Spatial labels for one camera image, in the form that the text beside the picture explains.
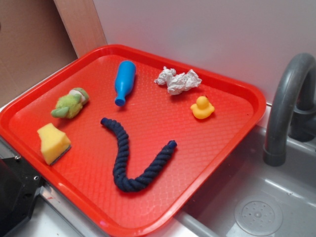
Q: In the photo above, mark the grey toy faucet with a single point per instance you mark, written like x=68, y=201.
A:
x=293, y=111

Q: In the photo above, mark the yellow rubber duck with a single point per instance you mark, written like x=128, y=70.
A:
x=202, y=109

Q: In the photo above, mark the green plush toy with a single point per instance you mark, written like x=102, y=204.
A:
x=69, y=106

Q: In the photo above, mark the grey plastic sink basin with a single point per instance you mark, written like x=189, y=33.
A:
x=245, y=197

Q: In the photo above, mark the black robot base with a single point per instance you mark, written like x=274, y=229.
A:
x=20, y=186

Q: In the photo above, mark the crumpled white paper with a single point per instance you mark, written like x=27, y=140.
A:
x=178, y=83

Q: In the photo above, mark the blue plastic bottle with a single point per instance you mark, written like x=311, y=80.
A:
x=124, y=81

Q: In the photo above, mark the wooden board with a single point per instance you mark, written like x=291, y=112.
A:
x=82, y=24

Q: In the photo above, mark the red plastic tray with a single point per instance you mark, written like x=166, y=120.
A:
x=151, y=118

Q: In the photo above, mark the yellow sponge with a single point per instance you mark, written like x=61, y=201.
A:
x=53, y=143

